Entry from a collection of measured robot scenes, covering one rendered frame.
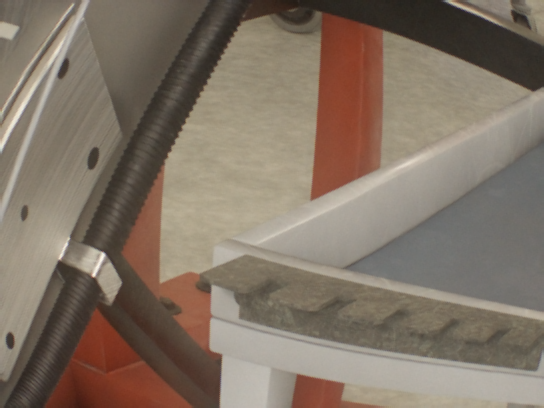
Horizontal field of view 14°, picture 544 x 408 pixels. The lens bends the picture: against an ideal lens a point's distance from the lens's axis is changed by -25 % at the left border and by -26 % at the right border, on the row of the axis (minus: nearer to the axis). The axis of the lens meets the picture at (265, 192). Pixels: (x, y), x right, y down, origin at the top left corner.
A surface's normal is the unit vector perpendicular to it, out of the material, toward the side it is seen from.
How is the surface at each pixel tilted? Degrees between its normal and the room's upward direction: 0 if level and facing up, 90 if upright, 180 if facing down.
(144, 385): 0
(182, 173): 0
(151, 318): 90
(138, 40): 90
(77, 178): 90
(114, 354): 90
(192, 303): 0
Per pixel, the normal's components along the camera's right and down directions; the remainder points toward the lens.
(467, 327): 0.08, -0.94
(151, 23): 0.85, 0.23
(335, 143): -0.52, 0.23
